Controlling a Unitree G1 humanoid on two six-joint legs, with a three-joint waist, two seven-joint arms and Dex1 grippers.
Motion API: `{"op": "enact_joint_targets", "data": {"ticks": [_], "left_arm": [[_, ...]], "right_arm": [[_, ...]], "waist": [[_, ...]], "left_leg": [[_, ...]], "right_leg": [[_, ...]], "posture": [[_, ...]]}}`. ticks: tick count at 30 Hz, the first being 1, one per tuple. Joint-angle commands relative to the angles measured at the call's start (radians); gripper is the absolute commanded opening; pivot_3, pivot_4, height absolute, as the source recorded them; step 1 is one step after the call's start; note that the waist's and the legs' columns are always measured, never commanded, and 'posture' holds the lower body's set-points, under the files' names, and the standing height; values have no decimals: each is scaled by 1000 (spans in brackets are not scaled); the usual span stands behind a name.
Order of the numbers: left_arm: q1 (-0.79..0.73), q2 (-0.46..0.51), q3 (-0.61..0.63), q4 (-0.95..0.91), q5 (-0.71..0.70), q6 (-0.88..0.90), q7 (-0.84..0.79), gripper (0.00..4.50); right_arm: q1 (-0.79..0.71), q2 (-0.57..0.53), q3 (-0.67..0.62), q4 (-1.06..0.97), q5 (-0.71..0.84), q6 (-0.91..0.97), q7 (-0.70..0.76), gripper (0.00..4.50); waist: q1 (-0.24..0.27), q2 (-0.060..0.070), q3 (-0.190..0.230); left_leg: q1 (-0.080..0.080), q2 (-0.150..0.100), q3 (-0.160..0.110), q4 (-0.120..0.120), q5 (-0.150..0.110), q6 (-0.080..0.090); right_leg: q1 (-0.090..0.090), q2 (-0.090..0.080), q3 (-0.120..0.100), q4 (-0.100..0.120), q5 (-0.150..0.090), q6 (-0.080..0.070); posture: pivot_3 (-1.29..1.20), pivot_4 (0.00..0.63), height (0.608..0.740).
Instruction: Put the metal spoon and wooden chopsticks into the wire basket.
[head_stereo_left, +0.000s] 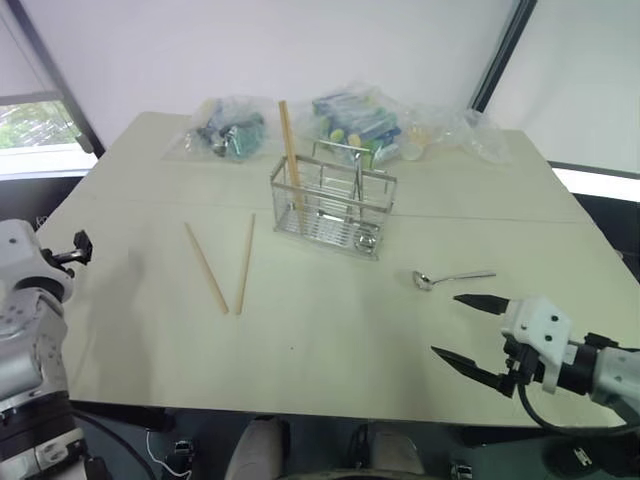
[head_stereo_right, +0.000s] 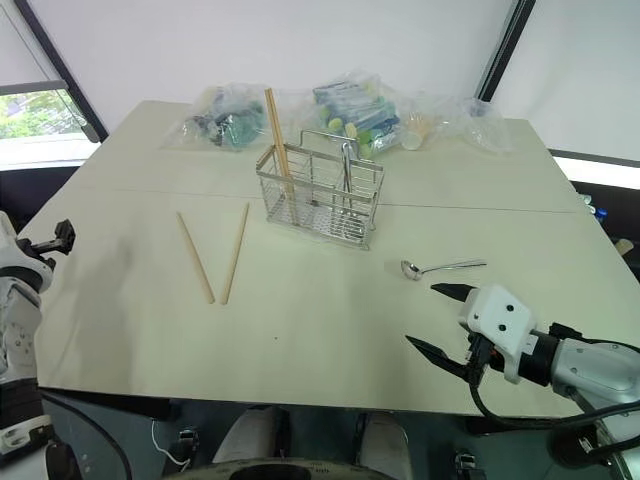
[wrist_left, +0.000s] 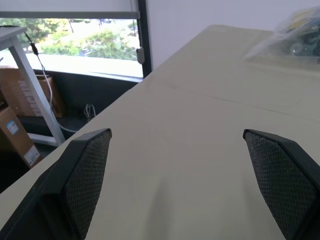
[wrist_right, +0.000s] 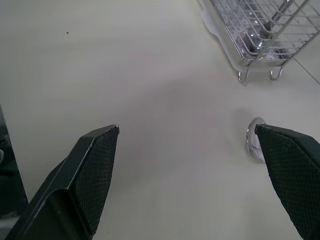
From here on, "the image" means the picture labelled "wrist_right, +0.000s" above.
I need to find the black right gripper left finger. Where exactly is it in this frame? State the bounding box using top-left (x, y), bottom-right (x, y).
top-left (4, 123), bottom-right (120, 240)

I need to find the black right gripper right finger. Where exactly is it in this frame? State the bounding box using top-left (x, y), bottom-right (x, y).
top-left (254, 123), bottom-right (320, 240)

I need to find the chrome wire dish rack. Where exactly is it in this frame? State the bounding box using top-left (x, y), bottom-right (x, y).
top-left (199, 0), bottom-right (320, 83)

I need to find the white plastic drip tray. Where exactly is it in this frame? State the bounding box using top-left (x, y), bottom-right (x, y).
top-left (198, 0), bottom-right (293, 74)

